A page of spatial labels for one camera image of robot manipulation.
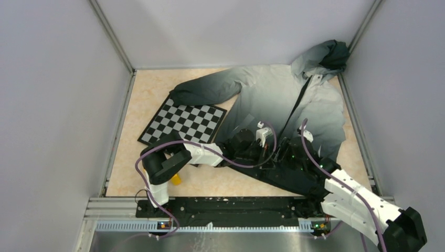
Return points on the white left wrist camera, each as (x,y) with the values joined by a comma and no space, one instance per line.
(262,133)

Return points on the black white checkerboard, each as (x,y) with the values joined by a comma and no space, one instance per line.
(184,130)

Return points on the grey gradient hooded jacket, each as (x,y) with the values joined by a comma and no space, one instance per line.
(282,95)

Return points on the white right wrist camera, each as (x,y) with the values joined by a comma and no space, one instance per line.
(306,134)

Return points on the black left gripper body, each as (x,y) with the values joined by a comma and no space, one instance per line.
(254,153)

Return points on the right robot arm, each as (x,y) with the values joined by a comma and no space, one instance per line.
(337,194)

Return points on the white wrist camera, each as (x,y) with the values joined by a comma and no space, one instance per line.
(306,134)
(262,133)

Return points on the grey cable duct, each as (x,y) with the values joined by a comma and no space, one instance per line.
(152,226)

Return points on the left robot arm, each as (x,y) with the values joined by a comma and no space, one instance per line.
(158,174)

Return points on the yellow block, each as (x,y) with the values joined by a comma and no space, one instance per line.
(176,179)

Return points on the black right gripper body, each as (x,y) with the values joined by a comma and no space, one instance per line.
(285,156)

